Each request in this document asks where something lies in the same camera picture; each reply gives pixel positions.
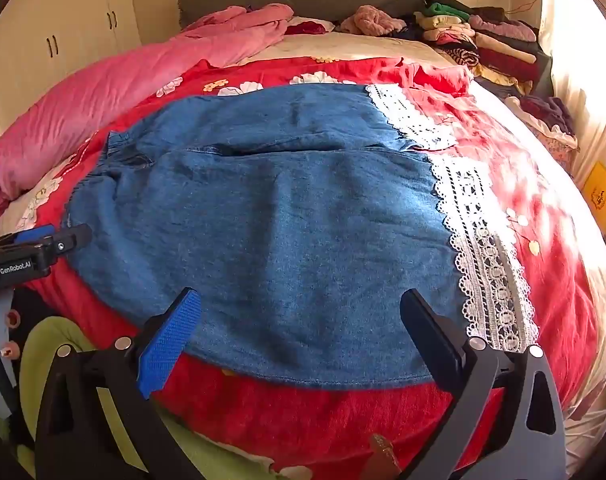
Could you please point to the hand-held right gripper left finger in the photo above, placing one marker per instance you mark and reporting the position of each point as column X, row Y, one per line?
column 170, row 340

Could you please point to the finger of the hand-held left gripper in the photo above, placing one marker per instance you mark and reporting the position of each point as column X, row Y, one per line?
column 33, row 234
column 70, row 241

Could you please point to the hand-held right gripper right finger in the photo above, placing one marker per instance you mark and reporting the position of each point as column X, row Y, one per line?
column 433, row 345

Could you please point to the blue denim dress lace trim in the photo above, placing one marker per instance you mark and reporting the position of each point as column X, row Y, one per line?
column 283, row 235

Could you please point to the person's left hand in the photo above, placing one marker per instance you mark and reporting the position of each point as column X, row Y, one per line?
column 13, row 320

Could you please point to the person's green clothing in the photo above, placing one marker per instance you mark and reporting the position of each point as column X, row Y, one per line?
column 38, row 345

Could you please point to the red floral blanket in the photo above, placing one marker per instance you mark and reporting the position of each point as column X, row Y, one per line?
column 333, row 425

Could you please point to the pink quilt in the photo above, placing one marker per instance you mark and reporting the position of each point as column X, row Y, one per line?
column 108, row 90

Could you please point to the cream wardrobe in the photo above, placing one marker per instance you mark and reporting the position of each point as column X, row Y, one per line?
column 58, row 20

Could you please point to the yellow box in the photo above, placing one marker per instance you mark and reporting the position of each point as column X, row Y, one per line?
column 603, row 195

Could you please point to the pile of folded clothes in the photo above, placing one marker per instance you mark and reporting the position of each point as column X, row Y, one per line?
column 503, row 45

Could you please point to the dark red cloth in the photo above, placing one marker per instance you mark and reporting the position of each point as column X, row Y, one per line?
column 308, row 27

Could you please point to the pink fuzzy garment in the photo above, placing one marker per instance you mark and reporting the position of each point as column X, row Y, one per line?
column 373, row 20

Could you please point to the white curtain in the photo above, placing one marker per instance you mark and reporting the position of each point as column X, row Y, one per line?
column 578, row 35

